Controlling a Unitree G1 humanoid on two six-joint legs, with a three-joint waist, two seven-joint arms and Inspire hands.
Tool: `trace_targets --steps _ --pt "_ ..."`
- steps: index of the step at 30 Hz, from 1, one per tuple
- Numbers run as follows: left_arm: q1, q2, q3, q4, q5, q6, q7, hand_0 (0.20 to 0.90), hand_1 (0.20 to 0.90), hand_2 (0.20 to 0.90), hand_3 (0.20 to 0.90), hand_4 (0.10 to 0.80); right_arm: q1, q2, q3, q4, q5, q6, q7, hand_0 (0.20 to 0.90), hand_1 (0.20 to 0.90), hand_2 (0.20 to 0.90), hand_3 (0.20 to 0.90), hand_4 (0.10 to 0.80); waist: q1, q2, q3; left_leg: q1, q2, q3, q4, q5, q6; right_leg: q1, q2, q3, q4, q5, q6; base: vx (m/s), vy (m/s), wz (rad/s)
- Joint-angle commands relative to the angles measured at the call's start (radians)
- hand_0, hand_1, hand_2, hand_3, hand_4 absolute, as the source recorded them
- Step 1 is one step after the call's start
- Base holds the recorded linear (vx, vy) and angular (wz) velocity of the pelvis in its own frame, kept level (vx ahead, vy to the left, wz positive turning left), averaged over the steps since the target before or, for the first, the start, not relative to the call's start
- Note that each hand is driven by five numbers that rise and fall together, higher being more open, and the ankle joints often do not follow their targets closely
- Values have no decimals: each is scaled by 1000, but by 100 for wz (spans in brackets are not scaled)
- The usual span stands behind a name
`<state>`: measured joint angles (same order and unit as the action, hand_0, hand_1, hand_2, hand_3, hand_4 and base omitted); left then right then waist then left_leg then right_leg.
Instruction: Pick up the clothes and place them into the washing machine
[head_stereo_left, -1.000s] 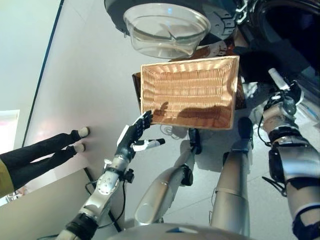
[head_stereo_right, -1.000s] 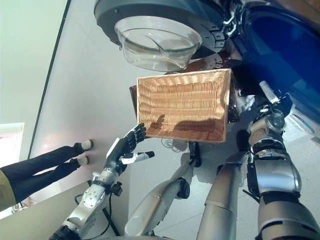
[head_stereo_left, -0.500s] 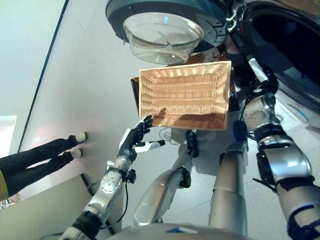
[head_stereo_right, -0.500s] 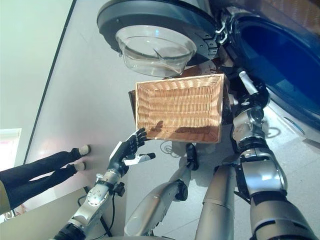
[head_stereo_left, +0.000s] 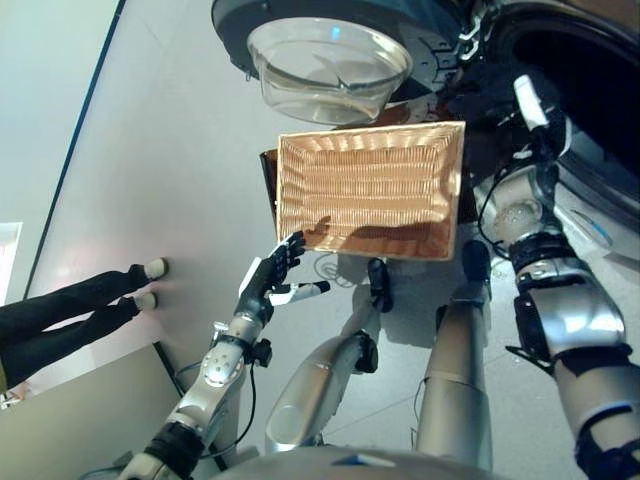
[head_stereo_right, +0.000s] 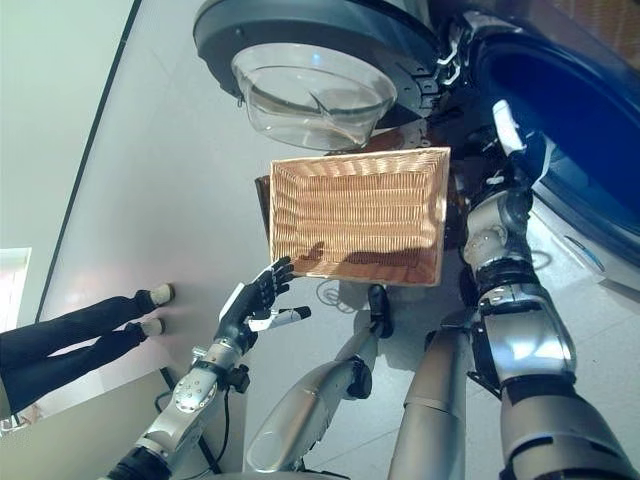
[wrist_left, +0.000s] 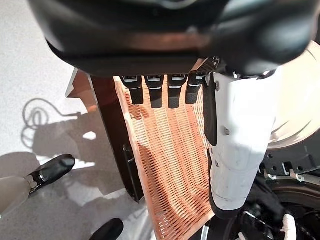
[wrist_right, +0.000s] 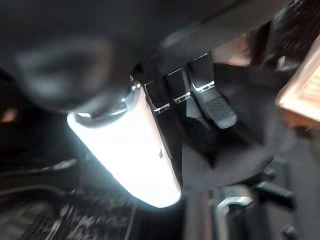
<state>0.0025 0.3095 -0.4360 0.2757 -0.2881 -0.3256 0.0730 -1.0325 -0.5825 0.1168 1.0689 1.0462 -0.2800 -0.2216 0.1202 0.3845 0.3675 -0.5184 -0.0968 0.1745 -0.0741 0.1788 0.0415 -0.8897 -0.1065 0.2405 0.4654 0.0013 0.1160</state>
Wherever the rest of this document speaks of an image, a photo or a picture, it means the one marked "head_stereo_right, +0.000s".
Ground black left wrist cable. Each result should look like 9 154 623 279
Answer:
199 382 234 474

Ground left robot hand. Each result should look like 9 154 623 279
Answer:
213 255 313 352

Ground grey front-load washing machine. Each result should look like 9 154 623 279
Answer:
428 0 640 294

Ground round glass washer door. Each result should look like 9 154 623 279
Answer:
192 0 445 152

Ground silver right robot leg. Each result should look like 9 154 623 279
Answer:
386 328 471 480

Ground small blue washer decal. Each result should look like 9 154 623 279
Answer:
563 233 607 275

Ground silver left robot leg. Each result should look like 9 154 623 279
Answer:
243 283 395 475

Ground rectangular wicker laundry basket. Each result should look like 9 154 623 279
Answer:
268 145 453 289

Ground silver robot leg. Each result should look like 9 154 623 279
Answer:
243 283 395 475
386 328 471 480

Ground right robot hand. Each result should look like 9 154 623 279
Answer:
478 98 557 187

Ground grey robot torso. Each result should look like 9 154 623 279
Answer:
214 468 352 480

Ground person leg black trousers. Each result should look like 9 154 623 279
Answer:
0 322 150 416
0 288 157 359

